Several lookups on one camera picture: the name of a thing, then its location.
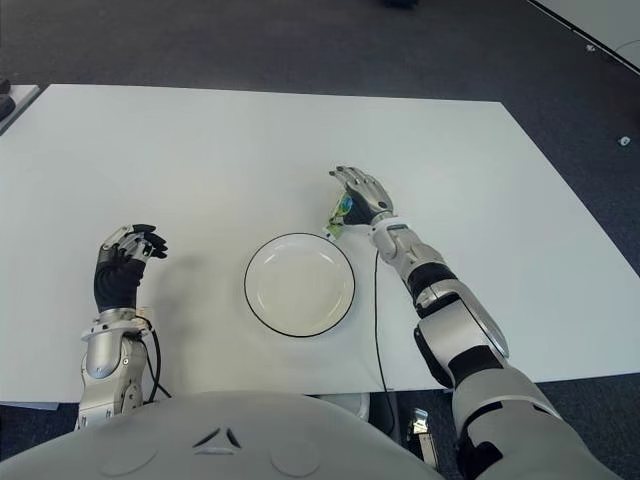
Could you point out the green snack packet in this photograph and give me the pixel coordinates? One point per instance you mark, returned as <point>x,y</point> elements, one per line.
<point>336,220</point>

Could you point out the black table column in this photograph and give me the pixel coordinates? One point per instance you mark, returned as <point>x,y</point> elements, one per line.
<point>385,407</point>

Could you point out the white plate with black rim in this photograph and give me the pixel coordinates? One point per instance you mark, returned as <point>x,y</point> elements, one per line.
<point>299,283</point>

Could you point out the white neighbouring table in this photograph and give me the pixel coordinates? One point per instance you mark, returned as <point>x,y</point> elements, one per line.
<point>600,25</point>

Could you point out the grey robot torso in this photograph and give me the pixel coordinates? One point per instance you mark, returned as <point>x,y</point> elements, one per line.
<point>225,440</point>

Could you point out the white side table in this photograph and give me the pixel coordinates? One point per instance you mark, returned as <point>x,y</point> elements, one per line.
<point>20,97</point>

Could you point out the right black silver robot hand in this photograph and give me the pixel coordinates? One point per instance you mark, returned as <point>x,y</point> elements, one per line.
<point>372,197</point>

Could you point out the metal bracket under table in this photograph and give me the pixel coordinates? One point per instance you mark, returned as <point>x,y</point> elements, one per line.
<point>422,435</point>

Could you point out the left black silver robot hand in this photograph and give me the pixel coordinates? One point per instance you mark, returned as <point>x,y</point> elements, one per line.
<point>115,285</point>

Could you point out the white bin under table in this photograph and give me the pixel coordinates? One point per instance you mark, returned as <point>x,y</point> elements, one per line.
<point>350,400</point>

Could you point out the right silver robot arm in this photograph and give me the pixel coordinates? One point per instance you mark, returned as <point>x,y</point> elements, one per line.
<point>460,320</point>

